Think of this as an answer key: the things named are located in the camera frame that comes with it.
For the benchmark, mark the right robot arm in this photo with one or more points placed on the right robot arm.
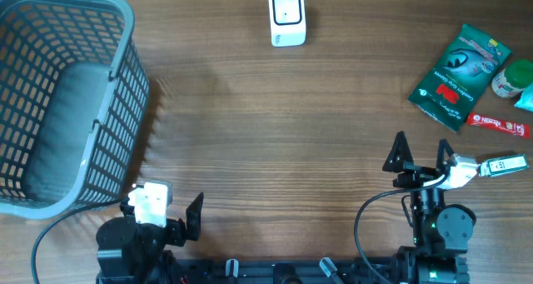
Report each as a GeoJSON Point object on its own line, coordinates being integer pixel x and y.
{"type": "Point", "coordinates": [440, 231]}

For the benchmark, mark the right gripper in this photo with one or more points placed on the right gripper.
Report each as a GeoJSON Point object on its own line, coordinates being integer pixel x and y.
{"type": "Point", "coordinates": [415, 174]}

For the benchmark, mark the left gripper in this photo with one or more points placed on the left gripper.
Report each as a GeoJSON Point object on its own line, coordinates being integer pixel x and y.
{"type": "Point", "coordinates": [177, 235]}

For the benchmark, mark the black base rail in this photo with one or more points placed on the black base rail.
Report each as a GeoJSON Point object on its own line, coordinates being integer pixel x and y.
{"type": "Point", "coordinates": [356, 271]}

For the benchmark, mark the white barcode scanner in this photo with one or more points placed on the white barcode scanner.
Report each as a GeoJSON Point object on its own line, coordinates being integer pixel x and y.
{"type": "Point", "coordinates": [287, 22]}

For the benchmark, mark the green 3M gloves package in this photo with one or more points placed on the green 3M gloves package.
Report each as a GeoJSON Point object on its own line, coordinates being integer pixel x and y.
{"type": "Point", "coordinates": [452, 87]}

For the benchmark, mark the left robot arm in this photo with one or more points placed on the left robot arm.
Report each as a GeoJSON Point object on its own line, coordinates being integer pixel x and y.
{"type": "Point", "coordinates": [130, 252]}

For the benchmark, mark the teal wet wipes pack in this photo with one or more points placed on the teal wet wipes pack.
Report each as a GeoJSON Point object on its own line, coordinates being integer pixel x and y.
{"type": "Point", "coordinates": [526, 99]}

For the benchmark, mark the red Nescafe stick sachet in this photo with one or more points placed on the red Nescafe stick sachet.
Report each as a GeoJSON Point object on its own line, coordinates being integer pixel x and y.
{"type": "Point", "coordinates": [500, 125]}

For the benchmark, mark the green white gum pack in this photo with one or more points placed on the green white gum pack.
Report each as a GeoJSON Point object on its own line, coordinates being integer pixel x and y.
{"type": "Point", "coordinates": [503, 165]}

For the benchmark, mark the grey plastic basket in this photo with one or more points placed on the grey plastic basket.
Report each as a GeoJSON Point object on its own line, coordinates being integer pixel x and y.
{"type": "Point", "coordinates": [73, 96]}

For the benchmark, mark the green lid jar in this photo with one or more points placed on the green lid jar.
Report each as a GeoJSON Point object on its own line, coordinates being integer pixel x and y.
{"type": "Point", "coordinates": [513, 79]}

